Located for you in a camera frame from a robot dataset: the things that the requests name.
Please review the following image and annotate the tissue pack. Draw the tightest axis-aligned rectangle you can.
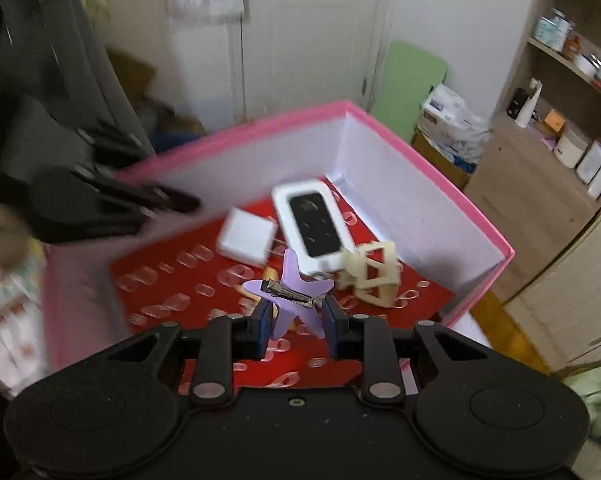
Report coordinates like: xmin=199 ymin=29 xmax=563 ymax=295
xmin=420 ymin=84 xmax=491 ymax=173

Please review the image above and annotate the tape roll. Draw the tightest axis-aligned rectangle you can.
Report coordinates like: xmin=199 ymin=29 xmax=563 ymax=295
xmin=574 ymin=54 xmax=601 ymax=78

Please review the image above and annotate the white portable router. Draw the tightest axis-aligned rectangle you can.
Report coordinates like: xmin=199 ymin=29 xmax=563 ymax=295
xmin=272 ymin=179 xmax=358 ymax=277

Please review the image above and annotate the green clothing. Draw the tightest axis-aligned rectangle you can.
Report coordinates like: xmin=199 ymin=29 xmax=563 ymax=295
xmin=563 ymin=360 xmax=601 ymax=451

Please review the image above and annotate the white charger plug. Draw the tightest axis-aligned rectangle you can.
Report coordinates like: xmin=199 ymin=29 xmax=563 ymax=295
xmin=218 ymin=207 xmax=278 ymax=268

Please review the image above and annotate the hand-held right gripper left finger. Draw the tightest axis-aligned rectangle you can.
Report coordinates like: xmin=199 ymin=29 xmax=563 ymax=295
xmin=105 ymin=300 xmax=274 ymax=408

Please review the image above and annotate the red cap bottle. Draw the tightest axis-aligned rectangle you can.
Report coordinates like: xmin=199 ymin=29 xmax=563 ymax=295
xmin=575 ymin=135 xmax=601 ymax=185

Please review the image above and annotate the beige hair claw clip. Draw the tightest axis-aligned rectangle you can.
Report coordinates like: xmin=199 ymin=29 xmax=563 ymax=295
xmin=340 ymin=241 xmax=401 ymax=308

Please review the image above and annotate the white door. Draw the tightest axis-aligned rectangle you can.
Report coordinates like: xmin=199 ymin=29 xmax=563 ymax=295
xmin=165 ymin=0 xmax=396 ymax=126

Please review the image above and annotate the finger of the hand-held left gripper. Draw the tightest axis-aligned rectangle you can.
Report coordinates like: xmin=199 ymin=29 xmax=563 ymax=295
xmin=74 ymin=119 xmax=155 ymax=162
xmin=78 ymin=179 xmax=204 ymax=216

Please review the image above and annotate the pink cardboard box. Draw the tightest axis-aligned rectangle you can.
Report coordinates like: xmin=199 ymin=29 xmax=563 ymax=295
xmin=43 ymin=100 xmax=515 ymax=391

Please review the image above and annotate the black bottle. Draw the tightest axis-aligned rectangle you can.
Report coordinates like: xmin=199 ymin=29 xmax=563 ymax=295
xmin=505 ymin=87 xmax=528 ymax=120

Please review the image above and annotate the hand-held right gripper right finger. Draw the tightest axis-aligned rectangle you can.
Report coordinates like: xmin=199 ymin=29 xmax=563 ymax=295
xmin=323 ymin=296 xmax=486 ymax=408

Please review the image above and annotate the wooden wardrobe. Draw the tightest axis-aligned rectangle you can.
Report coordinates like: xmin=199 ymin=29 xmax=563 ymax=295
xmin=503 ymin=205 xmax=601 ymax=376

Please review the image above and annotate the red printed cloth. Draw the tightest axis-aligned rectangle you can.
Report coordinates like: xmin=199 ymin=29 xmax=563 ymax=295
xmin=111 ymin=177 xmax=456 ymax=391

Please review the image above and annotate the white jar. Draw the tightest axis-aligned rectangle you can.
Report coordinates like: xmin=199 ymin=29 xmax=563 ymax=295
xmin=553 ymin=122 xmax=591 ymax=170

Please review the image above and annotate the large brown cardboard box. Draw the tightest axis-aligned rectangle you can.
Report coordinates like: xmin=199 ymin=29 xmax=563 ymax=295
xmin=410 ymin=132 xmax=473 ymax=191

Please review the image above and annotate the floral blanket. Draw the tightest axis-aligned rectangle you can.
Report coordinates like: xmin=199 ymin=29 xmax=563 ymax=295
xmin=0 ymin=250 xmax=51 ymax=396

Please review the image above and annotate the purple starfish hair clip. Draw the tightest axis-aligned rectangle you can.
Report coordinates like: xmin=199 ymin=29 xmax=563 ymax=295
xmin=241 ymin=247 xmax=336 ymax=342

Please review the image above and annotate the white tube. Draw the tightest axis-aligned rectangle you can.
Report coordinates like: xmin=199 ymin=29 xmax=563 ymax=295
xmin=515 ymin=79 xmax=543 ymax=128

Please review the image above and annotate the green folding table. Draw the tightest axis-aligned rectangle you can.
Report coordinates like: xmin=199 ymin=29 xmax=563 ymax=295
xmin=367 ymin=40 xmax=448 ymax=143

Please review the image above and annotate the wooden bookshelf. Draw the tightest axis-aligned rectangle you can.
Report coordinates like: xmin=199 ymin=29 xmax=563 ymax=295
xmin=463 ymin=0 xmax=601 ymax=201

